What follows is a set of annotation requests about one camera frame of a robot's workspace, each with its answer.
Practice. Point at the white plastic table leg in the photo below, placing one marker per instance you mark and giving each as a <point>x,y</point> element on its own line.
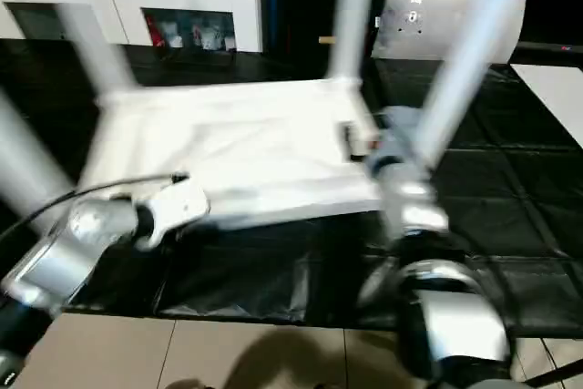
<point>27,156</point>
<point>91,43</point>
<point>350,20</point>
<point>455,88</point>

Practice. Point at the light grey cushion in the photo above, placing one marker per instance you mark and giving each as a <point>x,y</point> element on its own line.
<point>455,24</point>

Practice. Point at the black cabinet with yellow label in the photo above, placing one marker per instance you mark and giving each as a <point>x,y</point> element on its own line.
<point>296,6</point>

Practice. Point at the brown rounded robot part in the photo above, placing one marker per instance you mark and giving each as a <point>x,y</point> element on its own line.
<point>182,384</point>

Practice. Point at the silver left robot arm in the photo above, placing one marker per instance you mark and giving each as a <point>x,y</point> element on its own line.
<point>68,243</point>

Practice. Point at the white flat board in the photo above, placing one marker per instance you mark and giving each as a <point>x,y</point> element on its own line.
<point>555,97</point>

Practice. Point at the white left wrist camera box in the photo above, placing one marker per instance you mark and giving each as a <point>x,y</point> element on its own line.
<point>177,207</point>

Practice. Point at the white plastic table top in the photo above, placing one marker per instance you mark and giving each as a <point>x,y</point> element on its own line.
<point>228,147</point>

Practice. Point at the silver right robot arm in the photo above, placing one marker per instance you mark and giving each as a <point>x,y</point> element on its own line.
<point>419,225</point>

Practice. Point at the black metal rod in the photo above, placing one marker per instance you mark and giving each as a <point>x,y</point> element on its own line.
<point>555,373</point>

